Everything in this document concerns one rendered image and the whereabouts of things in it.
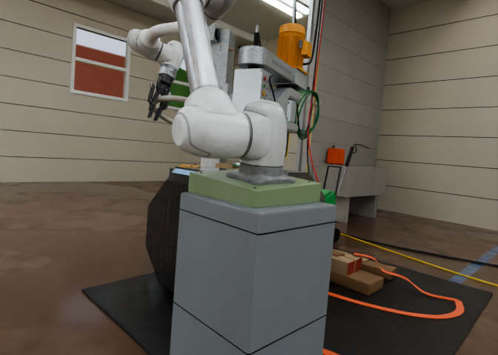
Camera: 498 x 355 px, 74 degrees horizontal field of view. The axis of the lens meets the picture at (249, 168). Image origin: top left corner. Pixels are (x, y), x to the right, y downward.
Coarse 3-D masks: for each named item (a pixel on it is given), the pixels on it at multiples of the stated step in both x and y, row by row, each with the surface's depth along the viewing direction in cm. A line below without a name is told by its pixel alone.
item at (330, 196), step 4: (328, 168) 400; (340, 168) 382; (340, 172) 383; (324, 184) 399; (336, 184) 382; (324, 188) 399; (336, 188) 382; (324, 192) 381; (328, 192) 377; (332, 192) 380; (336, 192) 382; (328, 196) 374; (332, 196) 376; (328, 200) 374; (332, 200) 377; (332, 204) 377; (336, 228) 380; (336, 232) 379; (336, 236) 379; (336, 240) 380
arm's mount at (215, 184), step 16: (192, 176) 120; (208, 176) 115; (224, 176) 117; (192, 192) 120; (208, 192) 113; (224, 192) 107; (240, 192) 102; (256, 192) 98; (272, 192) 103; (288, 192) 108; (304, 192) 114
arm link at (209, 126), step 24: (168, 0) 119; (192, 0) 115; (192, 24) 112; (192, 48) 109; (192, 72) 107; (216, 72) 111; (192, 96) 102; (216, 96) 101; (192, 120) 95; (216, 120) 97; (240, 120) 102; (192, 144) 96; (216, 144) 98; (240, 144) 102
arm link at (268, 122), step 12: (252, 108) 109; (264, 108) 108; (276, 108) 110; (252, 120) 105; (264, 120) 107; (276, 120) 108; (252, 132) 104; (264, 132) 106; (276, 132) 109; (252, 144) 105; (264, 144) 107; (276, 144) 110; (252, 156) 108; (264, 156) 109; (276, 156) 111
